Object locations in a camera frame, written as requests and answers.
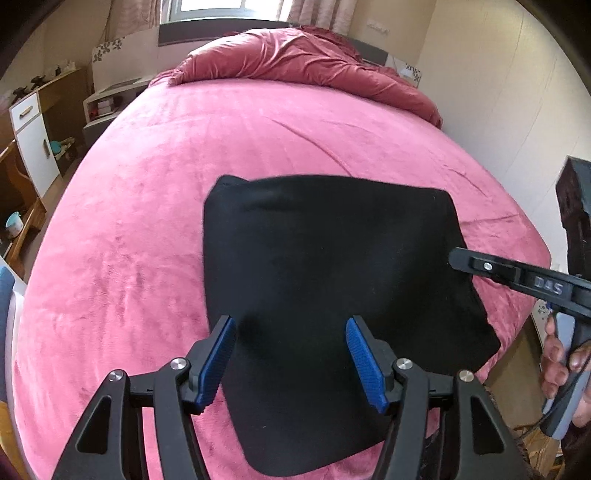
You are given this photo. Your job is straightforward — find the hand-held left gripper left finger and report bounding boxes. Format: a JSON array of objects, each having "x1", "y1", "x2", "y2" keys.
[{"x1": 52, "y1": 315, "x2": 237, "y2": 480}]

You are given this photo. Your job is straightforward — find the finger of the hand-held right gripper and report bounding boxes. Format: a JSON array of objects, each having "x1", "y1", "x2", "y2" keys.
[{"x1": 449, "y1": 247, "x2": 532, "y2": 289}]

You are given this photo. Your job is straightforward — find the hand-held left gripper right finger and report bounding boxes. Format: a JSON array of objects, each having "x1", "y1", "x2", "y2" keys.
[{"x1": 345, "y1": 315, "x2": 529, "y2": 480}]

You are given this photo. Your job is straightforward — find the black pants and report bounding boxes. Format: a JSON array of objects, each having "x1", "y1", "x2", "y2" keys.
[{"x1": 202, "y1": 174, "x2": 502, "y2": 478}]

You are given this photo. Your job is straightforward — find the person's right hand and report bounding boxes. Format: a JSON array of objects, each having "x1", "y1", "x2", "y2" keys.
[{"x1": 539, "y1": 318, "x2": 591, "y2": 400}]

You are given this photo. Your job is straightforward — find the pink fleece bed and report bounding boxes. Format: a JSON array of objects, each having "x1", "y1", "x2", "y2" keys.
[{"x1": 9, "y1": 69, "x2": 553, "y2": 480}]

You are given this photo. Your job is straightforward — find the wicker basket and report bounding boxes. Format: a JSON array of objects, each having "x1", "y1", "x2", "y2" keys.
[{"x1": 519, "y1": 429, "x2": 568, "y2": 480}]

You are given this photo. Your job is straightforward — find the white floral panel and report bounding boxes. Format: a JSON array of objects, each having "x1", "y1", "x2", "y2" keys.
[
  {"x1": 392, "y1": 62, "x2": 423, "y2": 86},
  {"x1": 91, "y1": 38, "x2": 126, "y2": 64}
]

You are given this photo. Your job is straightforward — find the blue and white chair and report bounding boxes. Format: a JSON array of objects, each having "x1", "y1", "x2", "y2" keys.
[{"x1": 0, "y1": 264, "x2": 29, "y2": 418}]

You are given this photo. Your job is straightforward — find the red velvet duvet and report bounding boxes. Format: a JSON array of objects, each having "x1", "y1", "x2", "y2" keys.
[{"x1": 168, "y1": 25, "x2": 443, "y2": 128}]

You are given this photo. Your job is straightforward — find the low white shelf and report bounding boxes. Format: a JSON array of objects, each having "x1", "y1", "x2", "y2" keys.
[{"x1": 82, "y1": 75, "x2": 154, "y2": 145}]

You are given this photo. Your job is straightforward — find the white cabinet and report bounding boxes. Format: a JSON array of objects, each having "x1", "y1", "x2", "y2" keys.
[{"x1": 8, "y1": 89, "x2": 64, "y2": 198}]

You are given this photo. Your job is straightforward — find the wooden shelf unit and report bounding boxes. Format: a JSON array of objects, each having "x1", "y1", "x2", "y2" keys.
[{"x1": 0, "y1": 68, "x2": 94, "y2": 280}]

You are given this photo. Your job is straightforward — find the beige curtain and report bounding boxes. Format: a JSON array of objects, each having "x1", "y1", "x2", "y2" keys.
[
  {"x1": 111, "y1": 0, "x2": 174, "y2": 40},
  {"x1": 286, "y1": 0, "x2": 357, "y2": 37}
]

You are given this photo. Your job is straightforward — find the grey headboard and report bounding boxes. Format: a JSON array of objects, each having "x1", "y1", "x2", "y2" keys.
[{"x1": 158, "y1": 20, "x2": 394, "y2": 66}]

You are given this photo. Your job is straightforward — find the bright window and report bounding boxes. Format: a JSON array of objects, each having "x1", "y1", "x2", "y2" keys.
[{"x1": 167, "y1": 0, "x2": 296, "y2": 22}]

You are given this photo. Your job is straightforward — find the black cable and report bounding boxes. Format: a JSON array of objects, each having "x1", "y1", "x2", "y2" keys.
[{"x1": 512, "y1": 368, "x2": 579, "y2": 438}]

